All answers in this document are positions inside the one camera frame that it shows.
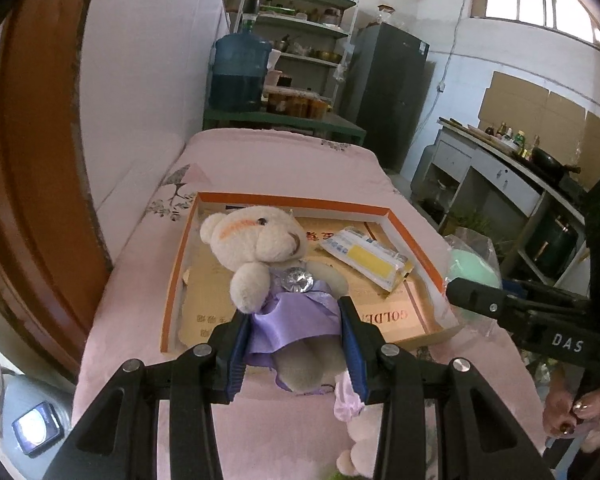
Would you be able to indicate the green metal shelf unit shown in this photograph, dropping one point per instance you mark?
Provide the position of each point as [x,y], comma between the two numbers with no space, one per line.
[313,38]

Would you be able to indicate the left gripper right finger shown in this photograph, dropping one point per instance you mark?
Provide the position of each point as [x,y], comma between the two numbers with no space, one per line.
[370,371]

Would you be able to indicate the orange rimmed cardboard box tray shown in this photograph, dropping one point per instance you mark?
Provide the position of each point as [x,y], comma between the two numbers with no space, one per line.
[415,314]

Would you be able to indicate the plush doll pink bonnet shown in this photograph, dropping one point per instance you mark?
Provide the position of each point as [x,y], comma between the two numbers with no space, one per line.
[363,423]

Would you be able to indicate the black wok pan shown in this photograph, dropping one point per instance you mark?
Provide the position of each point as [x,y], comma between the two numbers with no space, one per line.
[548,164]

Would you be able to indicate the white yellow snack packet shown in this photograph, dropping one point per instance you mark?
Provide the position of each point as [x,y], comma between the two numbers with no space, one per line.
[383,266]

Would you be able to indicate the person's right hand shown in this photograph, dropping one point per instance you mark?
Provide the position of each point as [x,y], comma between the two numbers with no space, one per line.
[562,410]

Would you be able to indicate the blue water jug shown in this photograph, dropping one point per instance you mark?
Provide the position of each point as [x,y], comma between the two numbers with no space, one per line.
[239,69]

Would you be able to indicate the grey kitchen counter cabinet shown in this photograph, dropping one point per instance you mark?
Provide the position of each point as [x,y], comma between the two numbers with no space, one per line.
[464,180]

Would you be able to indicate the cream teddy bear purple dress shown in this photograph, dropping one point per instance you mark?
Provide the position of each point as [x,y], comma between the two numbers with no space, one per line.
[292,302]

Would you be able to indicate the light blue stool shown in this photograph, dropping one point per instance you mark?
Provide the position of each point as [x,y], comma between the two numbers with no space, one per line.
[21,394]

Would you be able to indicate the dark grey refrigerator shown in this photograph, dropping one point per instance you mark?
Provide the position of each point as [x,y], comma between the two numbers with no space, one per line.
[384,84]

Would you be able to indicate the brown wooden door frame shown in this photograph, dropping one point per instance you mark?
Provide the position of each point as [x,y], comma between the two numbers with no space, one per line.
[54,265]

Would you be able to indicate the smartphone with lit screen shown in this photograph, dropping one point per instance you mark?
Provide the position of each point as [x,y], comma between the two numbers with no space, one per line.
[37,429]

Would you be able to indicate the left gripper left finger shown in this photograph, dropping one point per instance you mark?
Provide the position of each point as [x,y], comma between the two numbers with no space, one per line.
[229,342]

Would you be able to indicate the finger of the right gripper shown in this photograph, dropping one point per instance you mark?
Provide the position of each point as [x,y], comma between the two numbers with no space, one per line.
[506,305]

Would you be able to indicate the dark green low table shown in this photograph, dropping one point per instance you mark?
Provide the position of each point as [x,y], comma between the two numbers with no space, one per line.
[330,123]

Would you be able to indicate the mint green sponge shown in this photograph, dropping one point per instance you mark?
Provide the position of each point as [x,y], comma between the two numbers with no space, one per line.
[472,256]

